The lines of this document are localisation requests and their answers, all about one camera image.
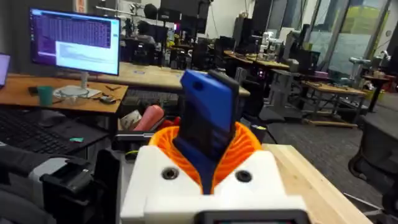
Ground right gripper white and orange right finger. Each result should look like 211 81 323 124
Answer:
213 121 289 197

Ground right gripper white and orange left finger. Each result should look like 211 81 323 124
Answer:
120 126 204 224

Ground pink roll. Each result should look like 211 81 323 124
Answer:
133 105 165 132

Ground long wooden table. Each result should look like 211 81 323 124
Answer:
88 61 251 98

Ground small wooden table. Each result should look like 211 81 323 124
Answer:
300 80 368 128

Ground black office chair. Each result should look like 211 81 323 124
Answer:
348 113 398 218

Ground black keyboard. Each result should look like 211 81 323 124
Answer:
0 108 82 156

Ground teal cup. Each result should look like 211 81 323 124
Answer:
37 85 55 107

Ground person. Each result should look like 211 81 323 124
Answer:
135 20 157 45

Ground wooden desk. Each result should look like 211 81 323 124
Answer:
0 73 129 114

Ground computer monitor with stand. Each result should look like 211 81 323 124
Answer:
29 7 122 99

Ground laptop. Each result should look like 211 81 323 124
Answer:
0 52 12 90

